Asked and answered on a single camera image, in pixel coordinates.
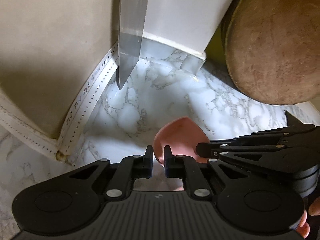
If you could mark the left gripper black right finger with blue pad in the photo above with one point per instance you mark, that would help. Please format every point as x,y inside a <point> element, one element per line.
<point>187,169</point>

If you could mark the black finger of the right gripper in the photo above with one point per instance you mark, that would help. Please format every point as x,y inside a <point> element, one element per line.
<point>209,150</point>

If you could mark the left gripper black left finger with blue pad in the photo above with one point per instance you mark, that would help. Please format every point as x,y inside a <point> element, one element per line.
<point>127,171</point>

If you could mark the small pink heart dish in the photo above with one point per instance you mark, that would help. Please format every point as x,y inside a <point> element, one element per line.
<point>182,135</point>

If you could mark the round wooden cutting board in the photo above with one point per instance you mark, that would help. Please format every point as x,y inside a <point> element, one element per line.
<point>272,49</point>

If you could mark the cleaver with wooden handle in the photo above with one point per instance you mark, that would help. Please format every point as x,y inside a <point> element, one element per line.
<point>132,15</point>

